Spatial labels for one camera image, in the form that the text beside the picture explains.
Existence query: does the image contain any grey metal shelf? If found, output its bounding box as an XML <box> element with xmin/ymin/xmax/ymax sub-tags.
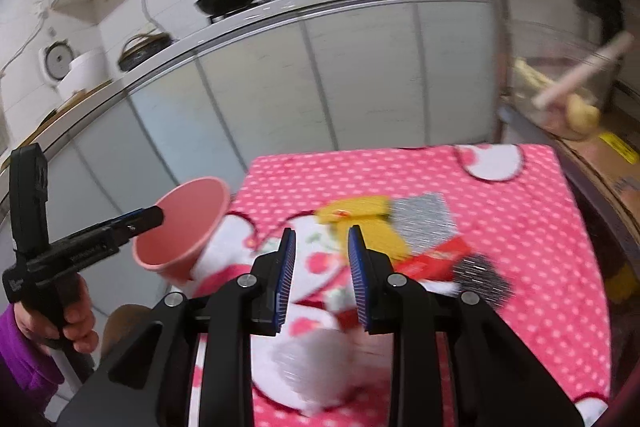
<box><xmin>499</xmin><ymin>97</ymin><xmax>640</xmax><ymax>288</ymax></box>

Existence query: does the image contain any red cardboard box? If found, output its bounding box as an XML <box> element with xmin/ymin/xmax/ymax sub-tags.
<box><xmin>394</xmin><ymin>238</ymin><xmax>472</xmax><ymax>282</ymax></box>

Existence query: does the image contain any brown cardboard box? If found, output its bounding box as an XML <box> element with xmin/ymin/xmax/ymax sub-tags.
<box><xmin>554</xmin><ymin>117</ymin><xmax>640</xmax><ymax>253</ymax></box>

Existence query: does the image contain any pink polka dot blanket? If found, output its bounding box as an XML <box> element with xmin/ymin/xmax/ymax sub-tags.
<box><xmin>187</xmin><ymin>143</ymin><xmax>613</xmax><ymax>427</ymax></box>

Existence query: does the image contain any person's left forearm purple sleeve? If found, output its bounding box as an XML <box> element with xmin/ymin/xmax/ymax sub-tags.
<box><xmin>0</xmin><ymin>304</ymin><xmax>67</xmax><ymax>410</ymax></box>

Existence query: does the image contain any dark silver glitter sponge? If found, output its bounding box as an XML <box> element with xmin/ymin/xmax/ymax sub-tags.
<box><xmin>451</xmin><ymin>254</ymin><xmax>514</xmax><ymax>308</ymax></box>

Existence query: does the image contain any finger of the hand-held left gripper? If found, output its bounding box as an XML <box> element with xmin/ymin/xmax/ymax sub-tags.
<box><xmin>106</xmin><ymin>205</ymin><xmax>166</xmax><ymax>244</ymax></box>

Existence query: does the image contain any white rice cooker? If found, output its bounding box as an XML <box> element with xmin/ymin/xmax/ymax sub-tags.
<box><xmin>39</xmin><ymin>39</ymin><xmax>107</xmax><ymax>101</ymax></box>

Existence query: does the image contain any white kitchen cabinet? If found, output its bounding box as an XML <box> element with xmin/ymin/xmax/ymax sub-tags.
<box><xmin>0</xmin><ymin>0</ymin><xmax>502</xmax><ymax>323</ymax></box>

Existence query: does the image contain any brown wooden stool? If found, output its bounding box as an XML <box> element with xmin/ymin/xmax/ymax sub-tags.
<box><xmin>99</xmin><ymin>304</ymin><xmax>152</xmax><ymax>360</ymax></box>

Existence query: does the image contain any person's left hand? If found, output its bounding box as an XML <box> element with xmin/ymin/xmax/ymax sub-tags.
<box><xmin>13</xmin><ymin>279</ymin><xmax>99</xmax><ymax>354</ymax></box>

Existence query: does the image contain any dark power cable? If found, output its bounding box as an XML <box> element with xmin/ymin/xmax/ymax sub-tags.
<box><xmin>138</xmin><ymin>0</ymin><xmax>160</xmax><ymax>36</ymax></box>

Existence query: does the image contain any pink plastic bucket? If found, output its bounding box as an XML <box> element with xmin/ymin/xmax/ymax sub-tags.
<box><xmin>132</xmin><ymin>177</ymin><xmax>232</xmax><ymax>284</ymax></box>

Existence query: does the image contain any yellow potato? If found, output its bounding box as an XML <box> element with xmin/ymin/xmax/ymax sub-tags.
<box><xmin>565</xmin><ymin>99</ymin><xmax>601</xmax><ymax>138</ymax></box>

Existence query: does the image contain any dark clay pot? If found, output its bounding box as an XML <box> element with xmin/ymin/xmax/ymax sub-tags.
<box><xmin>118</xmin><ymin>32</ymin><xmax>174</xmax><ymax>73</ymax></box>

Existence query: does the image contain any white plastic stick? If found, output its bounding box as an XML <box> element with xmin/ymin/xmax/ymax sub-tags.
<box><xmin>531</xmin><ymin>31</ymin><xmax>636</xmax><ymax>108</ymax></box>

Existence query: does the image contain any clear plastic container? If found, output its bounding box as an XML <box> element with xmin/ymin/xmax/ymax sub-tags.
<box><xmin>509</xmin><ymin>21</ymin><xmax>627</xmax><ymax>141</ymax></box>

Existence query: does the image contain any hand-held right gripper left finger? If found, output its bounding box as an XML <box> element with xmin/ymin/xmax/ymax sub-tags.
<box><xmin>55</xmin><ymin>227</ymin><xmax>297</xmax><ymax>427</ymax></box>

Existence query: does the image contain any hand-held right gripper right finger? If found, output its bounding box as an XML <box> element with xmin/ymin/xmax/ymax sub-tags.
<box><xmin>348</xmin><ymin>224</ymin><xmax>586</xmax><ymax>427</ymax></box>

